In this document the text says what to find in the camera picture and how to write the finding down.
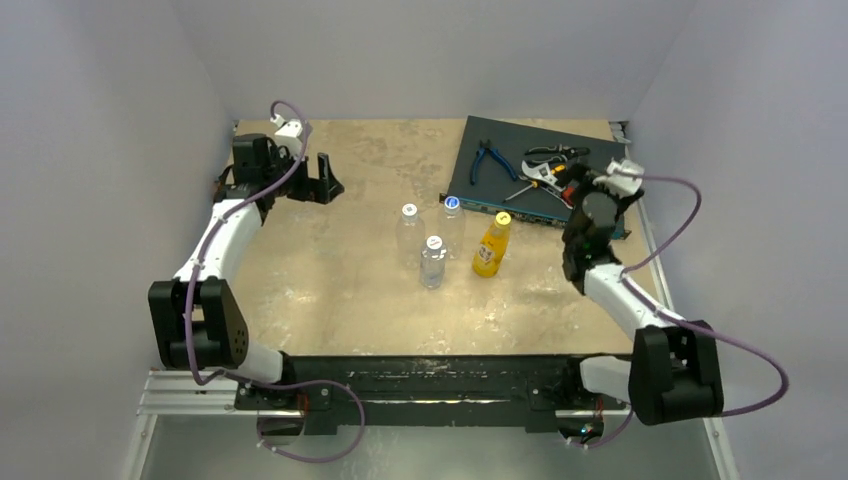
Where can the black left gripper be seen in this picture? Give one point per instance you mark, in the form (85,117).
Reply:
(320,190)

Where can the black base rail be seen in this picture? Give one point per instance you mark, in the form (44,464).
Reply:
(539,393)

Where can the yellow juice bottle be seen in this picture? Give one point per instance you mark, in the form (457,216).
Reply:
(493,246)

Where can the blue Pocari Sweat cap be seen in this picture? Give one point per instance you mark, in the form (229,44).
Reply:
(451,203)

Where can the black handled cutters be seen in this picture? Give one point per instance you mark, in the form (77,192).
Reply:
(554,154)

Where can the clear bottle blue cap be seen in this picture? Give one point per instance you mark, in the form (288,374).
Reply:
(451,228)

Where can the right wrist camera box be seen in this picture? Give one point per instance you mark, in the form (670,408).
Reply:
(620,178)

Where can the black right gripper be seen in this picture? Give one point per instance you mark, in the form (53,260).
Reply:
(582,177)

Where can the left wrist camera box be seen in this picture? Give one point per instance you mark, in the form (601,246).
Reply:
(289,134)

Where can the white QR bottle cap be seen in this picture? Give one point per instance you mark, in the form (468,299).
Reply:
(409,210)

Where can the small clear water bottle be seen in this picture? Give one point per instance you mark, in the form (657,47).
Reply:
(432,262)

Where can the adjustable wrench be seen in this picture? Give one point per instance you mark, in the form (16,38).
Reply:
(547,173)

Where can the clear bottle QR cap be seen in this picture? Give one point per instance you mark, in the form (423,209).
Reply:
(410,236)

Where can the dark network switch box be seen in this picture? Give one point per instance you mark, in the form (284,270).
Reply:
(504,166)

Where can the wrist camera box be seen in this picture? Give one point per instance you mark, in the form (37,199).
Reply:
(620,178)
(289,134)

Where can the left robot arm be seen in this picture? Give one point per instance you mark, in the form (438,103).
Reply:
(198,325)

